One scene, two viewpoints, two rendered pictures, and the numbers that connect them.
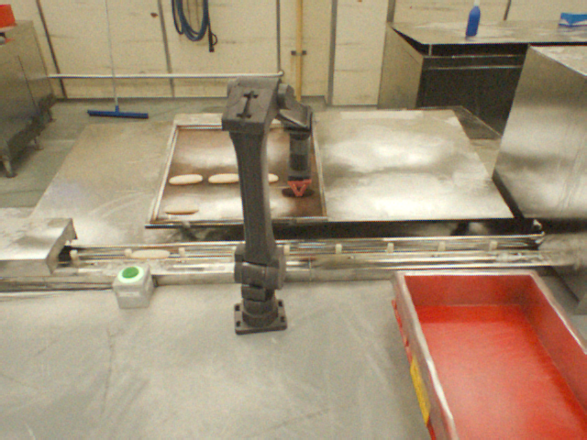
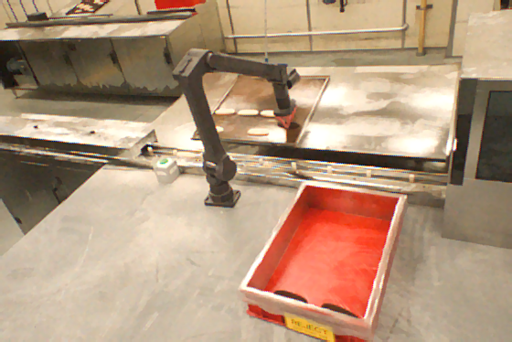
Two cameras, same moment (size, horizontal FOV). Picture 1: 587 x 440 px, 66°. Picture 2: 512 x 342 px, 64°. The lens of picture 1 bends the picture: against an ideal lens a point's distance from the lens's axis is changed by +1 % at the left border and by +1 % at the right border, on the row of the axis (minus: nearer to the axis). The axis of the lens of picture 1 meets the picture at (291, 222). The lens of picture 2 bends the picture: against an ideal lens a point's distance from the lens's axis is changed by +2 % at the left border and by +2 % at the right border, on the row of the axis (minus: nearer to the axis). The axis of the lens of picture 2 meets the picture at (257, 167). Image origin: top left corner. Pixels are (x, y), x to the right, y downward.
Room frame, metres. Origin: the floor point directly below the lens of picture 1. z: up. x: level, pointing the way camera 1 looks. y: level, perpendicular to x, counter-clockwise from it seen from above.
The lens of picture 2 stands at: (-0.19, -0.70, 1.69)
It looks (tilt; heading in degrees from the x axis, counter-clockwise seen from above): 32 degrees down; 33
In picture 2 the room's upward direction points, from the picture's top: 11 degrees counter-clockwise
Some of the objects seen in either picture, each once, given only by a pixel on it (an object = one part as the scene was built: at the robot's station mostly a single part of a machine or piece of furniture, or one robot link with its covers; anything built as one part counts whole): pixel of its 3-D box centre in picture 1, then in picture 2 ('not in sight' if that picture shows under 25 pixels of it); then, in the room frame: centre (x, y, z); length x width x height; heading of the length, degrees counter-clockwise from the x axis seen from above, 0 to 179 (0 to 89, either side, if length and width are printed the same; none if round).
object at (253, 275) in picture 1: (258, 273); (218, 170); (0.76, 0.07, 0.94); 0.09 x 0.05 x 0.10; 167
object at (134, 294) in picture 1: (136, 291); (168, 173); (0.81, 0.38, 0.84); 0.08 x 0.08 x 0.11; 2
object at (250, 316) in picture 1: (259, 305); (220, 190); (0.74, 0.07, 0.86); 0.12 x 0.09 x 0.08; 98
